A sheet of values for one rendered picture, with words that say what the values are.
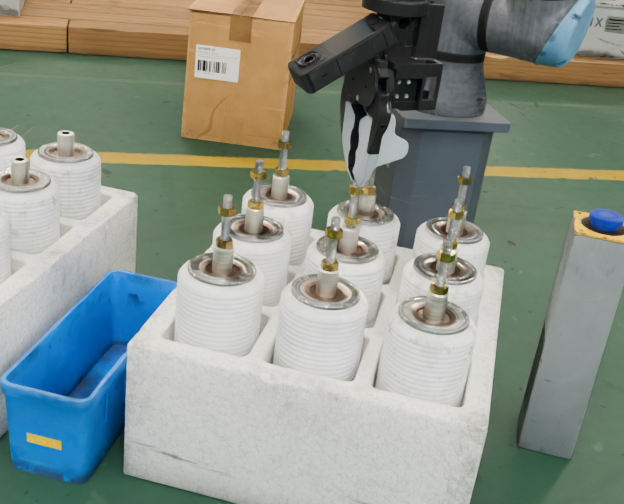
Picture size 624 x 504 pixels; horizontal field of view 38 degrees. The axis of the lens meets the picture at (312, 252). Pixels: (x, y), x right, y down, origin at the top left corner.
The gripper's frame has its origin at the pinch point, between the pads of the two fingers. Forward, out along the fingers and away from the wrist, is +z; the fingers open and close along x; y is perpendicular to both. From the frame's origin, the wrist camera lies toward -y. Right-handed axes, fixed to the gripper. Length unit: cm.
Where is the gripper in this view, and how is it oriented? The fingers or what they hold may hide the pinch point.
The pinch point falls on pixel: (353, 173)
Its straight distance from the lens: 103.1
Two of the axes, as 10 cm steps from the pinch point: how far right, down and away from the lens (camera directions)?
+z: -1.2, 8.9, 4.4
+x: -4.1, -4.4, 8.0
